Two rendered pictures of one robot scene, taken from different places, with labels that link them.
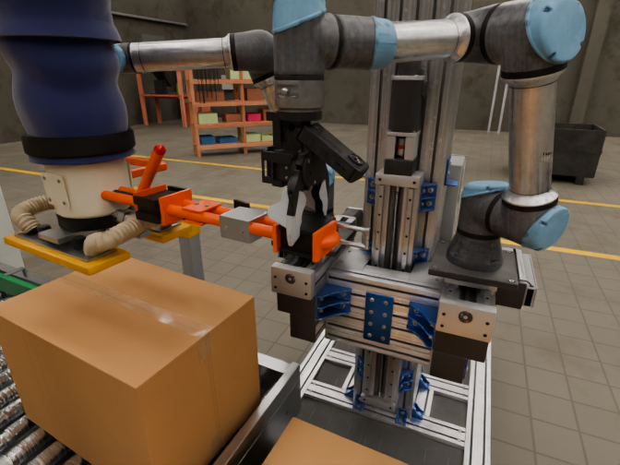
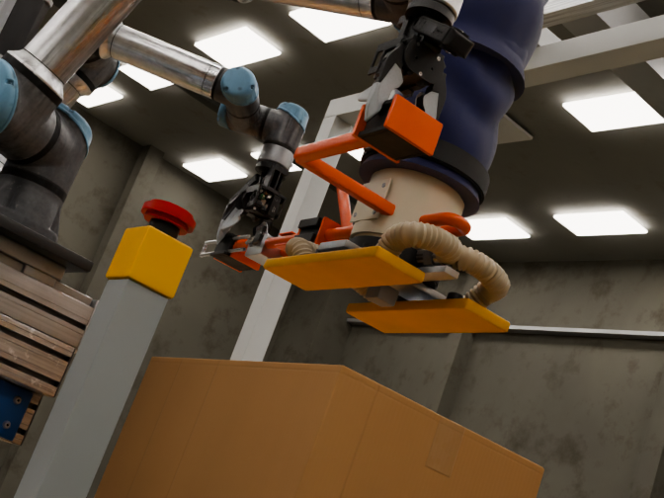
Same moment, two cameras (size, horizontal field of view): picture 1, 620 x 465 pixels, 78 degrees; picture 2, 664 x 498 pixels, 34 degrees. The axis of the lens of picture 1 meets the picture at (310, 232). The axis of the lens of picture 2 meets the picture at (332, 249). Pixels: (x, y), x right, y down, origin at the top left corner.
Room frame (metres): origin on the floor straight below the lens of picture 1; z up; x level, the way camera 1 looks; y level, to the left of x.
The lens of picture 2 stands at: (2.49, 1.36, 0.66)
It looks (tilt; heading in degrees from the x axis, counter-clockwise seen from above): 17 degrees up; 211
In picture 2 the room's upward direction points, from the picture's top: 20 degrees clockwise
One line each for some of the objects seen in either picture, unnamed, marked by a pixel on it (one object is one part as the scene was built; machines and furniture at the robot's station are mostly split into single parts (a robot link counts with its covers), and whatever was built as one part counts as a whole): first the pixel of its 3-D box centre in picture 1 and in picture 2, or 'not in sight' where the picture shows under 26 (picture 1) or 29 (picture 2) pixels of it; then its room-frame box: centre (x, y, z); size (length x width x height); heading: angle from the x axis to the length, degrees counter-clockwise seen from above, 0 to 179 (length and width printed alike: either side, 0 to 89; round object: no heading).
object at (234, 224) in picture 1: (244, 224); (267, 251); (0.68, 0.12, 1.27); 0.07 x 0.07 x 0.04; 61
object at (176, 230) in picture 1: (133, 217); (342, 262); (0.99, 0.48, 1.17); 0.34 x 0.10 x 0.05; 61
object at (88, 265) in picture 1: (63, 241); (425, 308); (0.82, 0.58, 1.17); 0.34 x 0.10 x 0.05; 61
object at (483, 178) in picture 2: (82, 139); (423, 171); (0.91, 0.53, 1.39); 0.23 x 0.23 x 0.04
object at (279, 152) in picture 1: (295, 149); (264, 192); (0.63, 0.02, 1.42); 0.09 x 0.08 x 0.12; 60
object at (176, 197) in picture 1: (164, 204); (325, 241); (0.78, 0.31, 1.28); 0.10 x 0.08 x 0.06; 151
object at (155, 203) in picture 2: not in sight; (165, 223); (1.46, 0.50, 1.02); 0.07 x 0.07 x 0.04
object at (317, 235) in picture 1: (304, 236); (239, 254); (0.61, 0.01, 1.28); 0.08 x 0.07 x 0.05; 61
